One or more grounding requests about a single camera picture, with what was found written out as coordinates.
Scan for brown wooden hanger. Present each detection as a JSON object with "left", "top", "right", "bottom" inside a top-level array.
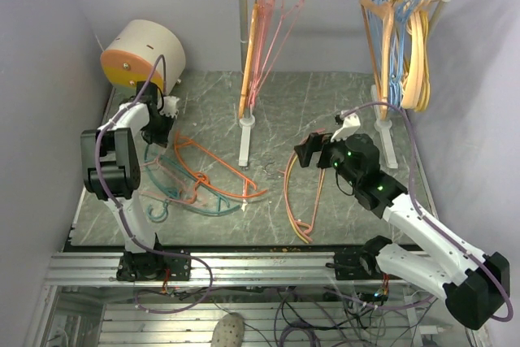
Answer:
[{"left": 238, "top": 3, "right": 258, "bottom": 119}]

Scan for aluminium mounting rail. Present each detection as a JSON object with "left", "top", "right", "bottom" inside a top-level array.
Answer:
[{"left": 44, "top": 252, "right": 335, "bottom": 288}]

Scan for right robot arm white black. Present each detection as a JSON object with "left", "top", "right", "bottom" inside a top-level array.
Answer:
[{"left": 294, "top": 132, "right": 511, "bottom": 330}]

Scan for pink plastic curved hanger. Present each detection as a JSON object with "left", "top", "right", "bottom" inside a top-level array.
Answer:
[{"left": 283, "top": 147, "right": 328, "bottom": 242}]

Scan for round beige drawer box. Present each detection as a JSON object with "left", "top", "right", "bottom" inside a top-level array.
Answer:
[{"left": 100, "top": 20, "right": 186, "bottom": 94}]

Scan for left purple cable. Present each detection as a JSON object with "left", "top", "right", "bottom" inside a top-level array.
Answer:
[{"left": 93, "top": 54, "right": 167, "bottom": 258}]

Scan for hung blue hangers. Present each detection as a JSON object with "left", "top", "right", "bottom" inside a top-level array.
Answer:
[{"left": 368, "top": 0, "right": 411, "bottom": 109}]

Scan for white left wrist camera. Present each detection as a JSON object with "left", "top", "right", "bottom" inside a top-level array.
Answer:
[{"left": 159, "top": 96, "right": 180, "bottom": 119}]

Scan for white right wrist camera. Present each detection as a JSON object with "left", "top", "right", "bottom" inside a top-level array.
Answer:
[{"left": 331, "top": 113, "right": 361, "bottom": 142}]

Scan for white perforated shoe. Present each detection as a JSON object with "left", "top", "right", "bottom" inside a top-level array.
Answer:
[{"left": 210, "top": 313, "right": 245, "bottom": 347}]

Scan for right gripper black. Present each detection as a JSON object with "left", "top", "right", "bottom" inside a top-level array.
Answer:
[{"left": 293, "top": 128, "right": 360, "bottom": 187}]

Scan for hung yellow hangers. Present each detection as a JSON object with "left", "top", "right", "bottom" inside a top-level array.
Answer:
[{"left": 401, "top": 10, "right": 431, "bottom": 111}]

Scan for teal plastic hanger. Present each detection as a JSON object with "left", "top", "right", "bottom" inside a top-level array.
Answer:
[{"left": 143, "top": 145, "right": 240, "bottom": 223}]

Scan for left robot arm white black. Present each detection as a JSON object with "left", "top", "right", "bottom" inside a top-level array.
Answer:
[{"left": 80, "top": 81, "right": 179, "bottom": 281}]

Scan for hung beige hangers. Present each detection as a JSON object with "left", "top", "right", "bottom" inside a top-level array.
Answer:
[{"left": 401, "top": 0, "right": 433, "bottom": 111}]

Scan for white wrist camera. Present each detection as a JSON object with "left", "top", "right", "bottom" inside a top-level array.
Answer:
[
  {"left": 331, "top": 113, "right": 361, "bottom": 142},
  {"left": 159, "top": 96, "right": 180, "bottom": 119}
]

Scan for orange plastic hanger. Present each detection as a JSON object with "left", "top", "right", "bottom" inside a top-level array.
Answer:
[{"left": 173, "top": 132, "right": 268, "bottom": 202}]

